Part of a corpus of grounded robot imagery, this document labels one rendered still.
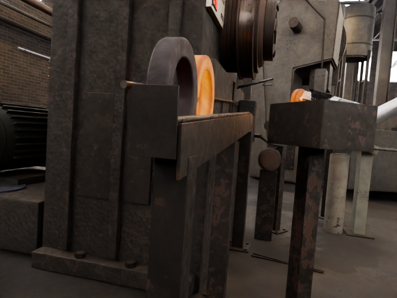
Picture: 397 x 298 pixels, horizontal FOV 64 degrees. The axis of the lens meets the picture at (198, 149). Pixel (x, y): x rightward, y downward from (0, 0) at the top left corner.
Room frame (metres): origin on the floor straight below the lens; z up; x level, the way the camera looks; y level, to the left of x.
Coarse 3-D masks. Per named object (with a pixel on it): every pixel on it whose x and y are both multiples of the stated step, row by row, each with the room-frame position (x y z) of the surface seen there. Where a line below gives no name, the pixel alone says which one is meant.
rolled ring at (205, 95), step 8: (200, 56) 0.70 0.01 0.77; (208, 56) 0.74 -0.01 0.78; (200, 64) 0.67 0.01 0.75; (208, 64) 0.74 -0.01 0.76; (200, 72) 0.68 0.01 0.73; (208, 72) 0.75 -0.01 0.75; (200, 80) 0.68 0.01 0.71; (208, 80) 0.78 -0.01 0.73; (200, 88) 0.80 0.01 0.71; (208, 88) 0.80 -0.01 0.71; (200, 96) 0.81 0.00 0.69; (208, 96) 0.80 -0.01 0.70; (200, 104) 0.80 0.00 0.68; (208, 104) 0.80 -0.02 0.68; (200, 112) 0.80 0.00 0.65; (208, 112) 0.79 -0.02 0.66
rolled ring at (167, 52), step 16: (160, 48) 0.50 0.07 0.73; (176, 48) 0.50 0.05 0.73; (192, 48) 0.59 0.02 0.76; (160, 64) 0.48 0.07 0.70; (176, 64) 0.51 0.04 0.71; (192, 64) 0.60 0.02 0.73; (160, 80) 0.47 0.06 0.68; (192, 80) 0.61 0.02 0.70; (192, 96) 0.62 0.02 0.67; (192, 112) 0.62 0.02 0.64
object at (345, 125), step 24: (288, 120) 1.03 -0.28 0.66; (312, 120) 0.92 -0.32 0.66; (336, 120) 0.90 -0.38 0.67; (360, 120) 0.94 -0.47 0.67; (288, 144) 1.02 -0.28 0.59; (312, 144) 0.92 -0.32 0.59; (336, 144) 0.91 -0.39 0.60; (360, 144) 0.94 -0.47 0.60; (312, 168) 1.03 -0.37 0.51; (312, 192) 1.04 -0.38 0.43; (312, 216) 1.04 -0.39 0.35; (312, 240) 1.04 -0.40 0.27; (288, 264) 1.08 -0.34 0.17; (312, 264) 1.05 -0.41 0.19; (288, 288) 1.07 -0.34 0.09
